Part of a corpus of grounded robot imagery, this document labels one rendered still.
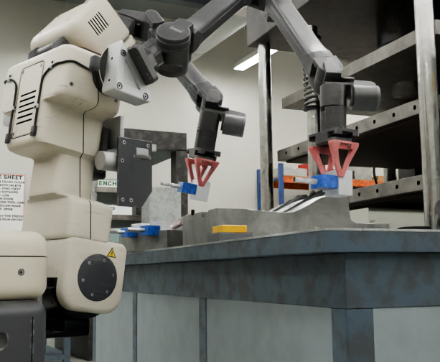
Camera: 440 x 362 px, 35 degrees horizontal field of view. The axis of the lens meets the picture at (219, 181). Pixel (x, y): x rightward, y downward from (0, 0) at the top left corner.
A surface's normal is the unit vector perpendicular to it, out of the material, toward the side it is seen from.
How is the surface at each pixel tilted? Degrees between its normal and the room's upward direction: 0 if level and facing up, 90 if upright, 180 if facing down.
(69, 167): 90
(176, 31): 51
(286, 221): 90
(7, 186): 90
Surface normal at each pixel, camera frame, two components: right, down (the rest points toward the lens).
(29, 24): 0.43, -0.12
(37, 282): 0.70, -0.10
